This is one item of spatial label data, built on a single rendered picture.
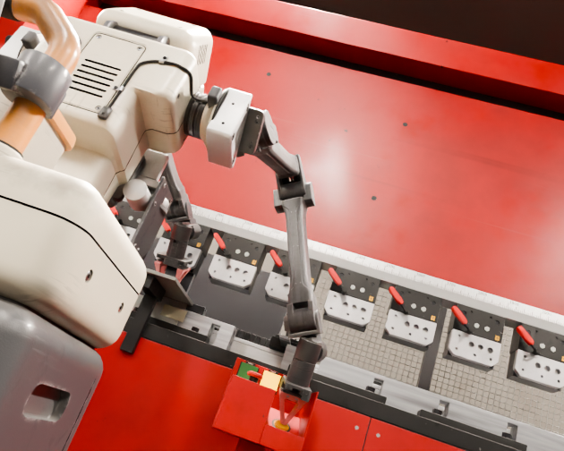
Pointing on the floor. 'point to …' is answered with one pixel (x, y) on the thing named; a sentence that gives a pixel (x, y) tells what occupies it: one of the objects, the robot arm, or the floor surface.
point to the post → (431, 353)
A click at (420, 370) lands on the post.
